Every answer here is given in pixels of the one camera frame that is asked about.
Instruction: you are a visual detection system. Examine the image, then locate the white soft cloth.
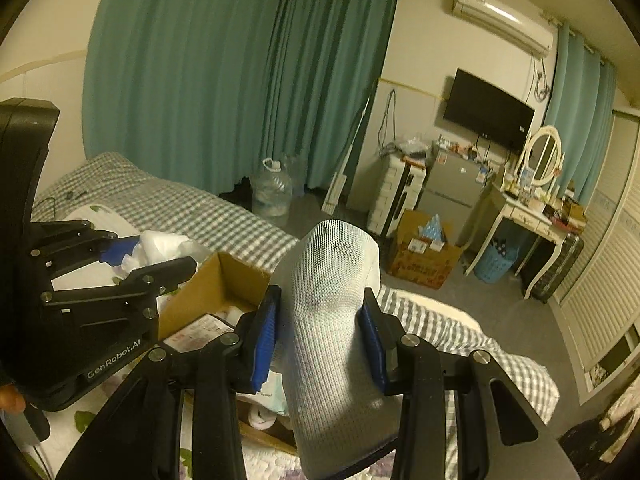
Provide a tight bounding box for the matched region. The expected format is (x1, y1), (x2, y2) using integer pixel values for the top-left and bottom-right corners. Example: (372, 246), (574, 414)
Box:
(119, 231), (212, 275)

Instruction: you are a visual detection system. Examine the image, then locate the white knitted sock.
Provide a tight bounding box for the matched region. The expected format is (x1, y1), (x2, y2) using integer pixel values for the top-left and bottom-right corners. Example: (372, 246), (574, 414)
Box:
(270, 220), (401, 479)

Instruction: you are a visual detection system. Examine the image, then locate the white blue tissue pack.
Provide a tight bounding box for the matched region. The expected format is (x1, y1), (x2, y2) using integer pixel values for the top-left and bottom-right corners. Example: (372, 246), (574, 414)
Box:
(236, 370), (288, 416)

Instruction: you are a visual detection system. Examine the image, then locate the person's left hand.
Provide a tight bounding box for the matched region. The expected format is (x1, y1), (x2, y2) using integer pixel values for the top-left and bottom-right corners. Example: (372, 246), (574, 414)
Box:
(0, 384), (26, 414)

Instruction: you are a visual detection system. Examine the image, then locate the white floral quilt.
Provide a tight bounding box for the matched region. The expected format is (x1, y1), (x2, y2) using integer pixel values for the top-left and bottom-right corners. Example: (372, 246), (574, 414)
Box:
(8, 204), (402, 480)

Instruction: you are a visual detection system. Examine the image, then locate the cardboard box on bed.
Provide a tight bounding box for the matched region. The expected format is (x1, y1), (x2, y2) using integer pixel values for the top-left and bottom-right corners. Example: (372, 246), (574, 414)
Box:
(160, 252), (297, 456)

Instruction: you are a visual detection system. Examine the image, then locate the grey checked bed sheet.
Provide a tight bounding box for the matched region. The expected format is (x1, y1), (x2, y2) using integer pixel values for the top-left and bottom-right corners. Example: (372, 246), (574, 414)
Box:
(30, 152), (561, 480)

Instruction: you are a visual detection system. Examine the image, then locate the cardboard box on floor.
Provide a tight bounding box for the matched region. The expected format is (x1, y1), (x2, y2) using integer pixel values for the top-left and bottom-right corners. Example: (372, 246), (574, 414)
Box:
(386, 210), (462, 289)

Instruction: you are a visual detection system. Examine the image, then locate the white leaning mop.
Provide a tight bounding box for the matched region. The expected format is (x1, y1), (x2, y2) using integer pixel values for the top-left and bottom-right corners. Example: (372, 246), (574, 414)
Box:
(321, 99), (370, 216)

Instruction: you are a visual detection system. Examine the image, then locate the blue laundry basket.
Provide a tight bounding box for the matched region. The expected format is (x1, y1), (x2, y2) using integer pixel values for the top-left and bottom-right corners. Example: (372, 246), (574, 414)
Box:
(474, 238), (518, 284)

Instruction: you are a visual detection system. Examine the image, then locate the clear water jug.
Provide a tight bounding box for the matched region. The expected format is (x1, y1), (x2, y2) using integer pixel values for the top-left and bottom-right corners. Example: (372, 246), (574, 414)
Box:
(250, 157), (293, 226)

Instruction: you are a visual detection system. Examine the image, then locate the white suitcase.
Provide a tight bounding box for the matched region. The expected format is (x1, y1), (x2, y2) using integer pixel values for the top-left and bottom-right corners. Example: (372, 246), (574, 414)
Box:
(367, 154), (426, 238)

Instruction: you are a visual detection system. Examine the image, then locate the silver mini fridge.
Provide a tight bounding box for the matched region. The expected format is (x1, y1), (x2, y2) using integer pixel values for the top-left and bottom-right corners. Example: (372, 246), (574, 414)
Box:
(416, 148), (494, 246)

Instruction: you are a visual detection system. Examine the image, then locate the white dressing table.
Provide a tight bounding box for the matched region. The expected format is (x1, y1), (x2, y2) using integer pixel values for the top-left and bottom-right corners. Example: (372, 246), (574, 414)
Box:
(463, 181), (572, 302)

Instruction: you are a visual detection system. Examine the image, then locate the large teal curtain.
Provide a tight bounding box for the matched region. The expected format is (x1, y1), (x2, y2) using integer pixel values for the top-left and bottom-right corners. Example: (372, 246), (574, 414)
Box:
(82, 0), (397, 193)

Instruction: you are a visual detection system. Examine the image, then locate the dark suitcase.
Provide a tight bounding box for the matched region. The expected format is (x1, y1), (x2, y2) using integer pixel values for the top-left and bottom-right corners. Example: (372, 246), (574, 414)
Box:
(523, 233), (585, 302)

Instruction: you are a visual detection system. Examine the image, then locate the white louvered wardrobe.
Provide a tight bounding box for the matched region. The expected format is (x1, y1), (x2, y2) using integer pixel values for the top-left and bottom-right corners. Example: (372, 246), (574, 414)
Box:
(551, 107), (639, 404)

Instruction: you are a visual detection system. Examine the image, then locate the white oval vanity mirror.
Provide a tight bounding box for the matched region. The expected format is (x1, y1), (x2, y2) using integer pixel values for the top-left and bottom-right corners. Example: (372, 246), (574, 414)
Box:
(516, 126), (564, 188)

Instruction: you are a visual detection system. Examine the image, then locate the teal curtain by wardrobe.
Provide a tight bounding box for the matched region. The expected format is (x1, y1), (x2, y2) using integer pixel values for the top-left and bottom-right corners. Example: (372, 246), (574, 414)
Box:
(544, 24), (617, 205)

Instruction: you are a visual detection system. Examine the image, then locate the white air conditioner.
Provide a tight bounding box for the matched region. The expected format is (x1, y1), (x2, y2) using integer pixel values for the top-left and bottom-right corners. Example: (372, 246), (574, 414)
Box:
(452, 0), (553, 58)

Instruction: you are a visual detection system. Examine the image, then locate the black cable on bed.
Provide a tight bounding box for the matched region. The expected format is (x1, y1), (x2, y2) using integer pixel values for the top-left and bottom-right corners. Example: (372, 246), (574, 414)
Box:
(31, 188), (89, 221)

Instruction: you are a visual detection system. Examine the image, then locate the black wall television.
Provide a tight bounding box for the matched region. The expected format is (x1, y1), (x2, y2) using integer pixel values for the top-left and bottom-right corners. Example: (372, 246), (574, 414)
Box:
(442, 68), (535, 154)

